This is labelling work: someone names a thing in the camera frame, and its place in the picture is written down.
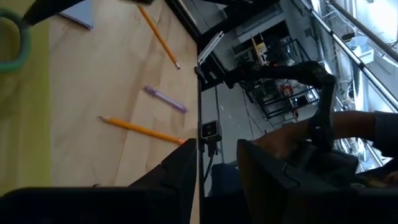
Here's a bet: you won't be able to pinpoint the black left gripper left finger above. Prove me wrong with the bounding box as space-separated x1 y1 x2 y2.
129 138 200 224

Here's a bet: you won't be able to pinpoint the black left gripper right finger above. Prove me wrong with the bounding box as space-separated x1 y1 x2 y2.
237 139 301 224

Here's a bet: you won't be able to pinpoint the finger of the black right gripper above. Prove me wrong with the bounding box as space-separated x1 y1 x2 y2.
22 0 94 27

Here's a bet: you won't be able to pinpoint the crayon box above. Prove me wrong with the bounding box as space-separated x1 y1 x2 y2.
58 0 95 31

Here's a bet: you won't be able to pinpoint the green-handled scissors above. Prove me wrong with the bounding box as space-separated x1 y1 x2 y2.
0 7 32 74

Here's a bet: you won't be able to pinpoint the orange pencil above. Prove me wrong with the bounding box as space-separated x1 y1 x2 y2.
137 5 182 70
97 115 187 146

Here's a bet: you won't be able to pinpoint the translucent purple pen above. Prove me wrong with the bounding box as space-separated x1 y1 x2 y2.
142 85 188 114

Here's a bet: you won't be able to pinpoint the translucent yellow-green pencil case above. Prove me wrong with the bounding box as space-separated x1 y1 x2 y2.
0 0 51 196

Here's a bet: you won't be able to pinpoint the person's hand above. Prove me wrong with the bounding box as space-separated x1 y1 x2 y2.
251 123 312 159

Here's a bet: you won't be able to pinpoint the black equipment rack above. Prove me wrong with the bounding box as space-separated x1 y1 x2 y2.
233 21 321 121

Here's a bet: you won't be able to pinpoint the person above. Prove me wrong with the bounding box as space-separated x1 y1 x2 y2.
329 110 398 189

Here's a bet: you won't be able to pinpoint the silver metal pole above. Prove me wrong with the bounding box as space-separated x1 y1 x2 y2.
298 0 398 110

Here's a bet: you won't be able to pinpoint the small black table-level camera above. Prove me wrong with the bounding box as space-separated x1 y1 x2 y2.
200 119 223 156

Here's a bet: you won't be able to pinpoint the silver bracket bar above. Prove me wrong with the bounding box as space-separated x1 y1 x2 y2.
197 30 225 65

